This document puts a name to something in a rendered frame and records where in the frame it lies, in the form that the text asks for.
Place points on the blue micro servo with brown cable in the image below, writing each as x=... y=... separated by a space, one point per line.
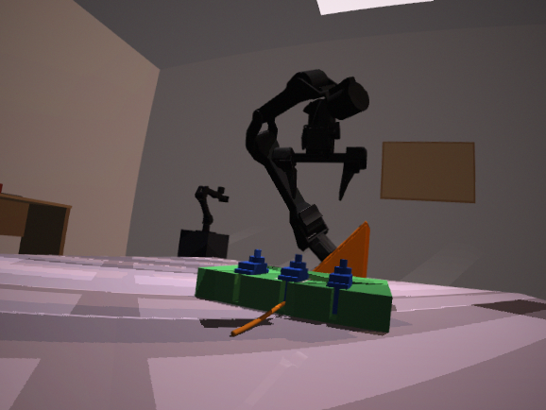
x=296 y=272

